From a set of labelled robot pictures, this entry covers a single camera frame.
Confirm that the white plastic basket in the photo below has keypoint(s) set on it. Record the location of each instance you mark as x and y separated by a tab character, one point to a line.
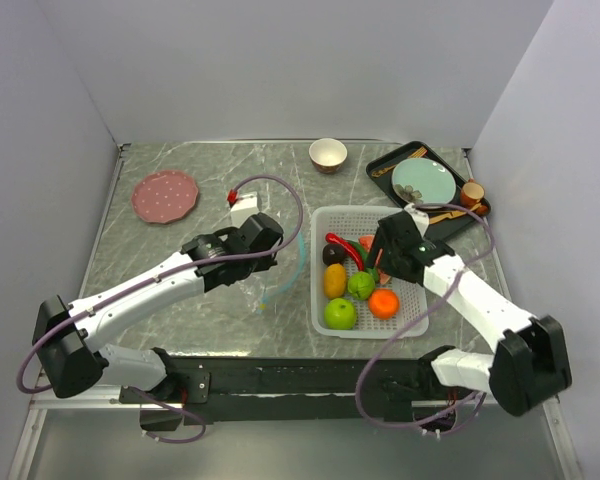
349	300

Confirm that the orange cup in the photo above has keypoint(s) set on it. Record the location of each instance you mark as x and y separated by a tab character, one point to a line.
471	194

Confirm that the light green plate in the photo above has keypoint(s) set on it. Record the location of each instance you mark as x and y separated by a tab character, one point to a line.
421	181

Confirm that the red chili pepper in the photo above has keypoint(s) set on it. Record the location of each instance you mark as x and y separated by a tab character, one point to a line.
332	238

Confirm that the white and red bowl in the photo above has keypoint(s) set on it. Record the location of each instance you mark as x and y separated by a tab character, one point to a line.
328	155

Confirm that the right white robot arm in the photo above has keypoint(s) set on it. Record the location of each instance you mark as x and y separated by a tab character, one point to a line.
528	362

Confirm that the dark brown fruit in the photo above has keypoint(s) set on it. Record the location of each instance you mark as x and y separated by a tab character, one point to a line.
333	253

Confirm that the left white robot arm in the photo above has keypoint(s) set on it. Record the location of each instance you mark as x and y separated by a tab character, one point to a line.
76	349

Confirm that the orange fruit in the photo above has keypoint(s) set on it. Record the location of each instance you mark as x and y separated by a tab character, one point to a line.
383	303

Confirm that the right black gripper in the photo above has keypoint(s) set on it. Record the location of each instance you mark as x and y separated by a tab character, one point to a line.
374	253

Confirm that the black tray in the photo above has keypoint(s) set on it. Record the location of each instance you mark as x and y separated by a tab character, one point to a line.
384	182

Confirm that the light green wrinkled fruit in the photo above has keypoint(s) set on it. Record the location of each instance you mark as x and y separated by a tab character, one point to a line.
361	285

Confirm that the green apple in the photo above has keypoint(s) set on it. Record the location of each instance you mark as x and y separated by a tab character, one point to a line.
340	314

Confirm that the yellow mango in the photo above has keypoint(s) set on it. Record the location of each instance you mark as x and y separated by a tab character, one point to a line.
334	281

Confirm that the wooden spoon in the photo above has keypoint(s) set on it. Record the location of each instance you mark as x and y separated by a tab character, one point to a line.
480	209

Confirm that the clear zip bag blue zipper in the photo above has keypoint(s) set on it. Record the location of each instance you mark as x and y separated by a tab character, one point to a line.
262	290

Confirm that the pink dotted plate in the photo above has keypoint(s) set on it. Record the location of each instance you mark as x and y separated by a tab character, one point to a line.
164	197

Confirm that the green chili pepper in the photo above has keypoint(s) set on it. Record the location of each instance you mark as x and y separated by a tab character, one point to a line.
365	262

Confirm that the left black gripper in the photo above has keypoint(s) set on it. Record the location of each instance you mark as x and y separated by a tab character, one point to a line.
265	262

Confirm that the watermelon slice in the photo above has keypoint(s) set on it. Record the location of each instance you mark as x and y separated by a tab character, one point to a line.
366	242

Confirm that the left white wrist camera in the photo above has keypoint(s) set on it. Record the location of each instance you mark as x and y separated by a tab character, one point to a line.
246	205

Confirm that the aluminium rail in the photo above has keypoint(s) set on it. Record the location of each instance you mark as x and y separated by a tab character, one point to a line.
97	397

